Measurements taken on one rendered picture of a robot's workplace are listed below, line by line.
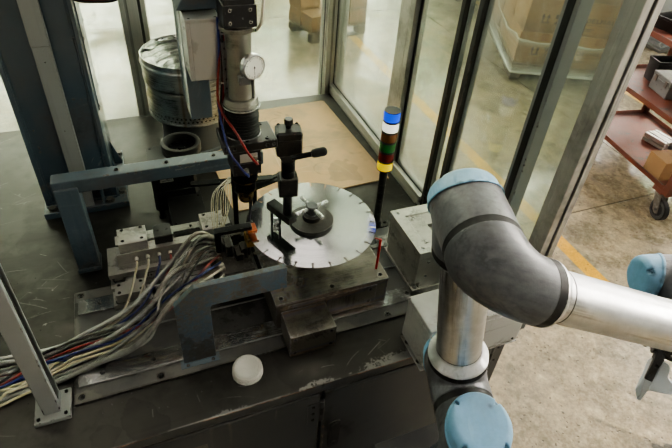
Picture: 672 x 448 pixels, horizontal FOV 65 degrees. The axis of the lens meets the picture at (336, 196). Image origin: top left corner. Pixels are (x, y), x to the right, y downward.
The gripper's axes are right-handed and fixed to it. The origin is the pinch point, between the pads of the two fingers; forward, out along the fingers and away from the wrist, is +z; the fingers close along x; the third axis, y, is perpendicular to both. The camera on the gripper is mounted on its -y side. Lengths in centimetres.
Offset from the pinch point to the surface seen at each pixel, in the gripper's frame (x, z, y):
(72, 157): -16, -4, -150
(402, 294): 5, 15, -54
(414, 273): 9, 9, -53
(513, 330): 6.1, 10.9, -24.8
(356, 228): 2, -4, -68
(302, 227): -6, -5, -79
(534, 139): 17, -35, -36
